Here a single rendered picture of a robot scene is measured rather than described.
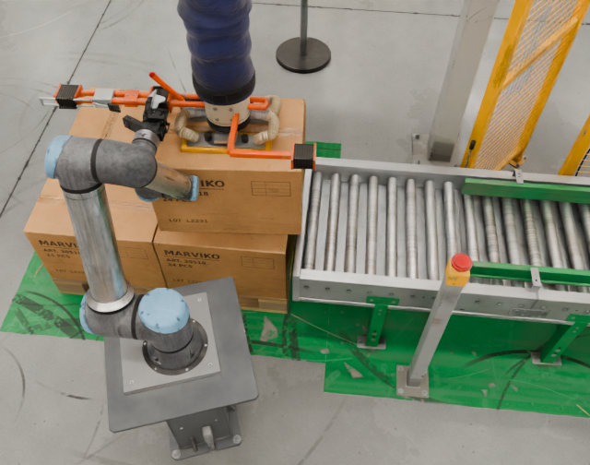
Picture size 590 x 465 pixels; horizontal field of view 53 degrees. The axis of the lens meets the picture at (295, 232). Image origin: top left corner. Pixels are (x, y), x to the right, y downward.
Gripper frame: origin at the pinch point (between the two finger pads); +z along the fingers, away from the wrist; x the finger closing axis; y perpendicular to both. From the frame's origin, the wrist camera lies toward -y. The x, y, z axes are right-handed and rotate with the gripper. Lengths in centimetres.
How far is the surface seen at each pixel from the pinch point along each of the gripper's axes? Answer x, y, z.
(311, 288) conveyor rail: -68, 63, -35
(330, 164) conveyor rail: -60, 67, 30
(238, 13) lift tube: 43, 36, -6
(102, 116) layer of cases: -65, -55, 57
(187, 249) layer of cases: -69, 6, -20
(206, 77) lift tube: 19.5, 23.5, -9.0
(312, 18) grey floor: -119, 43, 236
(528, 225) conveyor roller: -65, 159, 6
